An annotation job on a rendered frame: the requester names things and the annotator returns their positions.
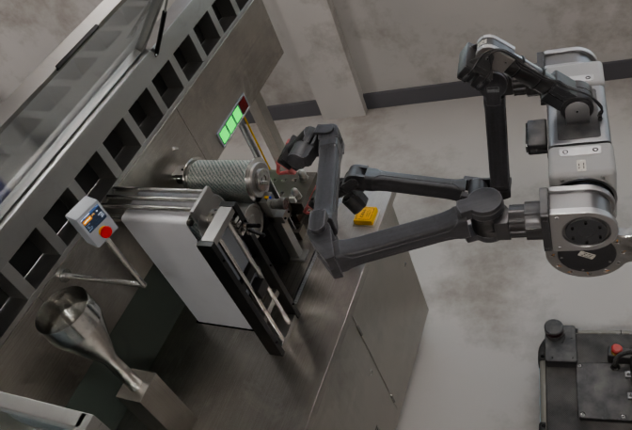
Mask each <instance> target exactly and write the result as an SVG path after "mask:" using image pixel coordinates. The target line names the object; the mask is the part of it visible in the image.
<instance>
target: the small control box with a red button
mask: <svg viewBox="0 0 632 430"><path fill-rule="evenodd" d="M65 217H66V218H67V219H68V220H69V221H70V222H71V224H72V225H73V226H74V227H75V228H76V230H77V231H78V232H79V233H80V234H81V236H82V237H83V238H84V239H85V240H86V241H87V243H89V244H91V245H93V246H95V247H100V246H101V245H102V244H103V243H104V242H105V241H106V240H107V239H108V238H109V237H110V236H111V235H112V234H113V233H114V232H115V230H116V229H117V228H118V226H117V224H116V223H115V222H114V221H113V219H112V218H111V217H110V215H109V214H108V213H107V212H106V211H105V210H104V208H103V207H102V205H101V204H100V203H99V202H98V201H97V200H96V199H93V198H90V197H88V196H85V197H83V198H82V199H81V200H80V201H79V202H78V203H77V204H76V205H75V206H74V207H73V208H72V209H71V210H70V211H69V212H68V213H67V214H66V215H65Z"/></svg>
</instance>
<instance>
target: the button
mask: <svg viewBox="0 0 632 430"><path fill-rule="evenodd" d="M377 213H378V210H377V207H365V208H363V210H362V211H361V212H359V213H358V214H356V215H355V219H354V222H355V224H357V225H373V223H374V220H375V218H376V216H377Z"/></svg>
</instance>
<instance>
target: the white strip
mask: <svg viewBox="0 0 632 430"><path fill-rule="evenodd" d="M110 217H111V218H112V219H113V221H119V222H123V223H124V225H125V226H126V227H127V229H128V230H129V231H130V233H131V234H132V235H133V237H134V238H135V239H136V241H137V242H138V243H139V245H140V246H142V248H143V249H144V250H145V252H146V253H147V254H148V255H149V257H150V258H151V260H152V261H153V262H154V264H155V265H156V266H157V268H158V269H159V270H160V271H161V273H162V274H163V275H164V277H165V278H166V280H167V281H168V282H169V284H170V285H171V286H172V288H173V289H174V290H175V291H176V293H177V294H178V295H179V297H180V298H181V299H182V301H183V302H184V304H185V305H186V306H187V307H188V309H189V310H190V311H191V312H192V313H193V314H194V316H195V317H196V318H197V323H199V324H204V325H211V326H223V327H229V328H236V329H242V330H249V331H254V330H253V329H252V327H251V326H250V324H249V323H248V322H247V321H246V319H245V318H244V316H243V315H242V313H241V312H240V310H239V309H238V307H237V306H236V304H235V303H234V301H233V300H232V298H231V297H230V295H229V293H228V292H227V290H226V289H225V288H224V286H223V285H222V283H221V282H220V280H219V279H218V277H217V276H216V274H215V273H214V271H213V270H212V268H211V267H210V266H209V264H208V263H207V261H206V260H205V258H204V257H203V256H202V254H201V253H200V251H199V250H198V248H197V246H196V244H197V243H198V241H197V239H196V238H195V236H194V235H193V233H192V232H191V231H190V230H189V228H188V227H187V226H193V224H194V220H193V219H188V217H189V216H187V215H153V214H136V213H124V214H123V215H110Z"/></svg>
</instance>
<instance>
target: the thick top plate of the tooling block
mask: <svg viewBox="0 0 632 430"><path fill-rule="evenodd" d="M269 172H270V178H271V180H272V182H273V184H274V186H275V188H276V191H277V192H278V194H279V196H280V197H281V198H287V199H289V197H291V196H292V193H291V190H292V188H294V187H295V188H297V189H298V190H299V192H300V194H302V198H301V199H300V200H298V201H297V202H296V203H291V202H290V200H289V203H290V205H291V206H292V209H293V215H305V213H303V211H304V209H305V208H306V206H307V204H308V201H309V197H310V195H311V193H312V191H313V189H314V187H315V185H316V181H317V172H306V173H307V175H308V180H307V181H305V182H300V181H299V177H298V172H296V173H295V174H294V175H290V174H285V175H278V174H277V172H276V171H269Z"/></svg>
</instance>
